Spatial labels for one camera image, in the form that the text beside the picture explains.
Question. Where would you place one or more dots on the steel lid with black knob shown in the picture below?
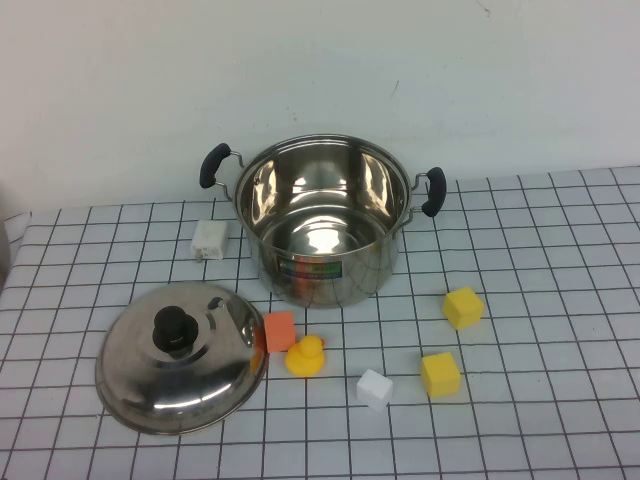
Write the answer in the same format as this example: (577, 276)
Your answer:
(150, 390)

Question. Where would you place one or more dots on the stainless steel cooking pot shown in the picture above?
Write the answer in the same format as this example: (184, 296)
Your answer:
(370, 280)

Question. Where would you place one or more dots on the orange foam cube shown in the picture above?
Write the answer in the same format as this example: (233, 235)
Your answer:
(279, 332)

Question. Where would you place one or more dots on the white plug charger adapter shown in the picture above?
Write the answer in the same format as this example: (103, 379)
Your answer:
(210, 240)

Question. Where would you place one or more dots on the yellow rubber duck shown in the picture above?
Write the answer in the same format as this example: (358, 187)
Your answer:
(305, 362)

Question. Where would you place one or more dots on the yellow foam cube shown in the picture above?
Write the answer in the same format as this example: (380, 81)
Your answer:
(440, 375)
(464, 307)

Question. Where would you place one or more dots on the white foam cube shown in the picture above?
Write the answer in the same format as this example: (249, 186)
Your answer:
(375, 390)

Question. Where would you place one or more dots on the white black grid tablecloth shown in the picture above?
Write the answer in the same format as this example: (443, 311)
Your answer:
(550, 350)

